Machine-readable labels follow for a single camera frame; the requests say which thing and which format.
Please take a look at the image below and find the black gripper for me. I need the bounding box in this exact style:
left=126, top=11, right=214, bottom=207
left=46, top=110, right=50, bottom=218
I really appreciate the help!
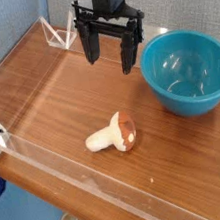
left=72, top=0, right=145, bottom=75

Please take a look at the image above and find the blue plastic bowl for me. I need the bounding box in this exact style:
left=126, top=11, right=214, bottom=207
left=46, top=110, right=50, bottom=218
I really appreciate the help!
left=140, top=30, right=220, bottom=117

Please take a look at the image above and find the brown and white toy mushroom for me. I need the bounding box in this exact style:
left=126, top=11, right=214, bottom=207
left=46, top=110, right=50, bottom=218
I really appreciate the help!
left=85, top=111, right=137, bottom=152

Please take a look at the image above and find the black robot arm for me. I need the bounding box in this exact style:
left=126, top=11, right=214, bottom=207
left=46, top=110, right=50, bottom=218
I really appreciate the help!
left=72, top=0, right=145, bottom=75

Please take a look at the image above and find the clear acrylic front barrier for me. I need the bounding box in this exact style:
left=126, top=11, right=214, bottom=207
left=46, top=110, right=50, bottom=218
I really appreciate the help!
left=1, top=133, right=208, bottom=220

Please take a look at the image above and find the clear acrylic corner bracket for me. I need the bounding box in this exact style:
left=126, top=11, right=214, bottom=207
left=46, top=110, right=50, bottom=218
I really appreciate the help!
left=39, top=11, right=77, bottom=50

